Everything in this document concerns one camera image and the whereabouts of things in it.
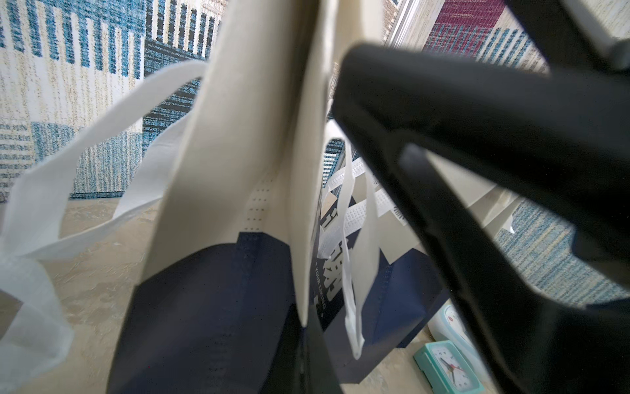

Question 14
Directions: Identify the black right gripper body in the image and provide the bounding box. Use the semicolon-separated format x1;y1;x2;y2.
332;1;629;393

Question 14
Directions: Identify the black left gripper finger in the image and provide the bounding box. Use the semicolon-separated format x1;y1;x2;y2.
260;305;343;394

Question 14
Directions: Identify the navy white takeout bag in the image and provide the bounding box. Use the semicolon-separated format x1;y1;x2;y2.
311;170;448;384
0;0;385;394
315;159;396;336

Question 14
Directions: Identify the teal small alarm clock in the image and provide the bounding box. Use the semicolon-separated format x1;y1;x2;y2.
413;341;485;394

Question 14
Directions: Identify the white round clock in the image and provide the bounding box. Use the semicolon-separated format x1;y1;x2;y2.
428;300;495;389

